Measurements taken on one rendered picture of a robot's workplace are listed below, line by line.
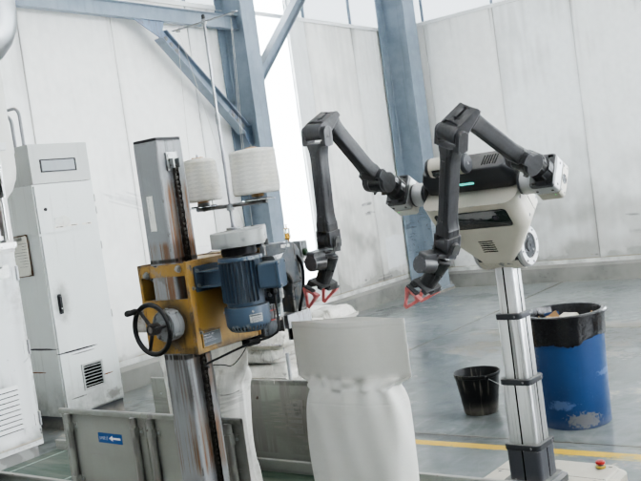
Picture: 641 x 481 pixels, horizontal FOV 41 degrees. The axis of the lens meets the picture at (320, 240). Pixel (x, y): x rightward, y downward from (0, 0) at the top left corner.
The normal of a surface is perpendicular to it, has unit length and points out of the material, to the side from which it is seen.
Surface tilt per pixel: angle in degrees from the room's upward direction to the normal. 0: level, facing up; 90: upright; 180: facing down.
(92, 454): 90
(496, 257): 130
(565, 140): 90
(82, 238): 90
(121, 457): 90
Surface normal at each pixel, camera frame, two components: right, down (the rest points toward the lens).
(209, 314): 0.80, -0.08
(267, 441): -0.58, 0.12
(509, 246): -0.39, 0.73
